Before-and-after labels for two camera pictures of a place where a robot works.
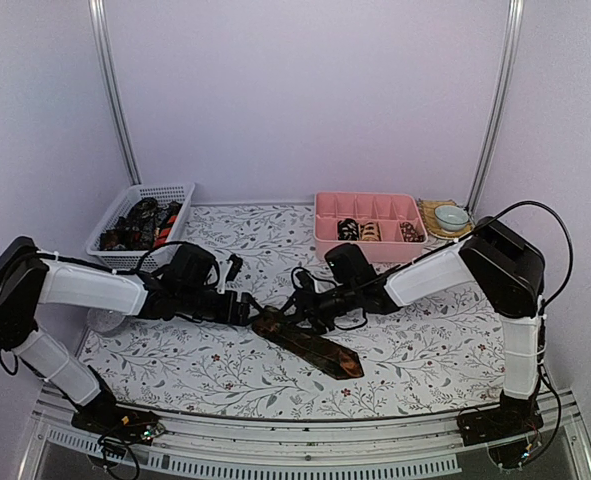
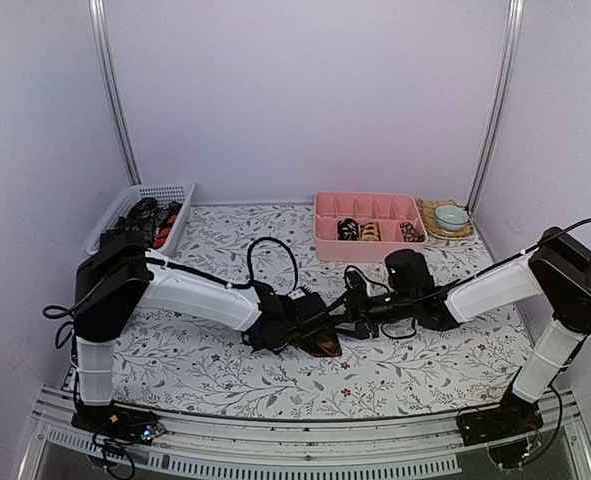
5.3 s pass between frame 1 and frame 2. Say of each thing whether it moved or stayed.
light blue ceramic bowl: stayed
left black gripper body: moved
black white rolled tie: stayed
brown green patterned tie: moved
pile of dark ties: stayed
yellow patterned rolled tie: stayed
